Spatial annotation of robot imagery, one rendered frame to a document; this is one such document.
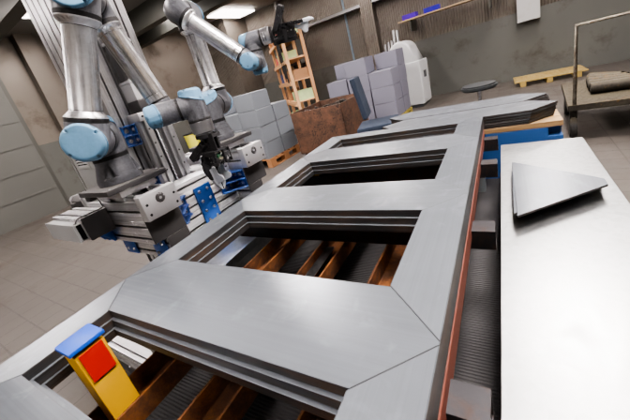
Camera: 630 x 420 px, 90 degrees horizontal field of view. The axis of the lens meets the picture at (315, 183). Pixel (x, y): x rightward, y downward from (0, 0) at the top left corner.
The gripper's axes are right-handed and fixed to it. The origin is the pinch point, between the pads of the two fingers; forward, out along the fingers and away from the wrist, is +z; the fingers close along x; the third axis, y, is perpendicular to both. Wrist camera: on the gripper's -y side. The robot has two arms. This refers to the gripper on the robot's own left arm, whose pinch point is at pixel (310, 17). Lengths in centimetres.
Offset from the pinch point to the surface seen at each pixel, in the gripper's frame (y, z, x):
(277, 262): 64, -23, 87
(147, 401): 58, -42, 129
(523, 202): 54, 46, 93
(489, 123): 61, 68, 23
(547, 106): 58, 90, 25
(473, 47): 140, 294, -592
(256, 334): 41, -12, 130
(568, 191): 54, 57, 92
